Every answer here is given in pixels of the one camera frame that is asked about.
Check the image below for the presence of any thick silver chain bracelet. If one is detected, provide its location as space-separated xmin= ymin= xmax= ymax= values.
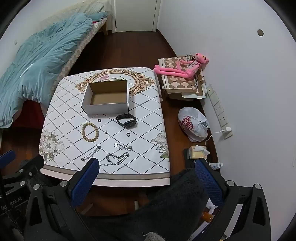
xmin=99 ymin=151 xmax=130 ymax=167

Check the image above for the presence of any thin silver chain necklace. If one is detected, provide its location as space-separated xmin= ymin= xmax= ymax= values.
xmin=81 ymin=145 xmax=101 ymax=162

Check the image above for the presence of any wooden bead bracelet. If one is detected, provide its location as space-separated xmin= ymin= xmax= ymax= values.
xmin=81 ymin=122 xmax=99 ymax=142

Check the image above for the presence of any silver charm bracelet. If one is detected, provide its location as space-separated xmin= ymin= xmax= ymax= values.
xmin=113 ymin=143 xmax=134 ymax=152

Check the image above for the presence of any black smart watch band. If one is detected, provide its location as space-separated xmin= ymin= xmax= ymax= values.
xmin=115 ymin=113 xmax=137 ymax=128

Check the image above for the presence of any small white tube bottle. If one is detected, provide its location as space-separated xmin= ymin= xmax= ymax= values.
xmin=209 ymin=162 xmax=223 ymax=170

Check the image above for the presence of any tissue box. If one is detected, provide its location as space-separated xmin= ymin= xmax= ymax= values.
xmin=183 ymin=145 xmax=210 ymax=161

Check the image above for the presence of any white plastic bag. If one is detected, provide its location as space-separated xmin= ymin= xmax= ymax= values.
xmin=178 ymin=107 xmax=209 ymax=142

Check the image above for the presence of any patterned white tablecloth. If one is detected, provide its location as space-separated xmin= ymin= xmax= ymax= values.
xmin=39 ymin=67 xmax=171 ymax=187

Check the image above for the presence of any teal blue duvet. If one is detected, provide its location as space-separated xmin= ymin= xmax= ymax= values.
xmin=1 ymin=13 xmax=93 ymax=128

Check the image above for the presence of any bed with checkered mattress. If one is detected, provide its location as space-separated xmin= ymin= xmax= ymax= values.
xmin=12 ymin=12 xmax=108 ymax=122

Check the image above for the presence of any open cardboard box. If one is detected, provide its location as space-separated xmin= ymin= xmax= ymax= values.
xmin=81 ymin=80 xmax=129 ymax=115

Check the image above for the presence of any checkered folded cloth stack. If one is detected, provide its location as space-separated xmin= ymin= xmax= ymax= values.
xmin=158 ymin=54 xmax=207 ymax=99

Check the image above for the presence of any pink panther plush toy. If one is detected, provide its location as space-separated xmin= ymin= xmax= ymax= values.
xmin=154 ymin=53 xmax=209 ymax=80

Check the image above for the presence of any striped pillow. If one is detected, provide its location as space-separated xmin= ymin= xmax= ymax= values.
xmin=41 ymin=0 xmax=110 ymax=24

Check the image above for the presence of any white door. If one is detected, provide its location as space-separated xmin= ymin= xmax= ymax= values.
xmin=111 ymin=0 xmax=161 ymax=33

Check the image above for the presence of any white charger with cable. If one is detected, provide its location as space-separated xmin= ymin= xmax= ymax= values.
xmin=204 ymin=126 xmax=233 ymax=146

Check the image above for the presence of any white wall power strip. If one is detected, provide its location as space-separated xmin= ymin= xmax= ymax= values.
xmin=206 ymin=84 xmax=231 ymax=140

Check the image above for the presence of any round wall hole cover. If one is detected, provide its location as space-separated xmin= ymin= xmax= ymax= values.
xmin=257 ymin=29 xmax=264 ymax=37

